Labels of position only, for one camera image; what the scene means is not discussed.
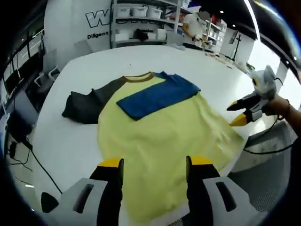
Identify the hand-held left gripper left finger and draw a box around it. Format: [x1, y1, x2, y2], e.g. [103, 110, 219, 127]
[58, 158, 125, 226]

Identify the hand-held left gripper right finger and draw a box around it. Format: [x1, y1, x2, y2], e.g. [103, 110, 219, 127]
[185, 155, 258, 226]

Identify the yellow garment with coloured sleeves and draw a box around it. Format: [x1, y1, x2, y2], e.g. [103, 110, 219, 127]
[62, 70, 246, 223]

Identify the person's right hand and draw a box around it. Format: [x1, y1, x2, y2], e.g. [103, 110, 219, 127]
[262, 94, 291, 118]

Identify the black tripod stand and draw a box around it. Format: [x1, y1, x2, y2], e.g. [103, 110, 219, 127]
[229, 30, 243, 62]

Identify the white shelf with bins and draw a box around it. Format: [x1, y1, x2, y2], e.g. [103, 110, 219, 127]
[206, 20, 228, 56]

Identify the dark desk cabinet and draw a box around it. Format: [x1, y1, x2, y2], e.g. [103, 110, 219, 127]
[6, 88, 40, 142]

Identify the black bag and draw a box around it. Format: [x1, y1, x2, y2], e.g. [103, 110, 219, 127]
[136, 29, 149, 42]

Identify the white storage bin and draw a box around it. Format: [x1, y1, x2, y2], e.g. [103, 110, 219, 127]
[132, 6, 149, 18]
[148, 7, 163, 18]
[117, 7, 131, 18]

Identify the grey metal storage shelf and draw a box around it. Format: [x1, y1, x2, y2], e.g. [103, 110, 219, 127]
[110, 0, 189, 49]

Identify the grey office chair with armrests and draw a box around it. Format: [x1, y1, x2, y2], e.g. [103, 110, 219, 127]
[35, 48, 61, 88]

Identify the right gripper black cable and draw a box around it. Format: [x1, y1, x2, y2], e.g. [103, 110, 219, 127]
[243, 114, 294, 155]

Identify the black floor cable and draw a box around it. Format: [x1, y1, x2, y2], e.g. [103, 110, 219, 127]
[7, 131, 63, 194]

